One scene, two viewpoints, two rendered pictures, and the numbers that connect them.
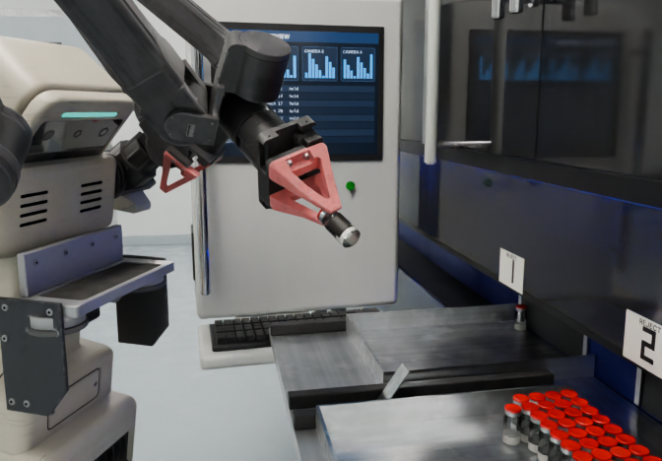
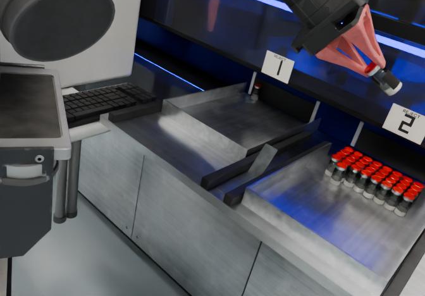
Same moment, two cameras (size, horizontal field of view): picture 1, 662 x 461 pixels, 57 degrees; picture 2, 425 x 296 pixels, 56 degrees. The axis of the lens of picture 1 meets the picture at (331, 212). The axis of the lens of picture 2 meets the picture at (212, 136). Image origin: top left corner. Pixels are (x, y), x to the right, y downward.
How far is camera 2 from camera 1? 0.61 m
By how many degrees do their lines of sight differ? 45
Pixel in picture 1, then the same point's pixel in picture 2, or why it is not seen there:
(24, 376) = not seen: outside the picture
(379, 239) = (126, 27)
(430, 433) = (298, 188)
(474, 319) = (227, 94)
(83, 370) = not seen: outside the picture
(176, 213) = not seen: outside the picture
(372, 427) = (267, 191)
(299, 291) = (67, 71)
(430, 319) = (207, 97)
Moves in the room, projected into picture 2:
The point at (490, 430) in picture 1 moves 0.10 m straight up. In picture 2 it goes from (319, 178) to (336, 137)
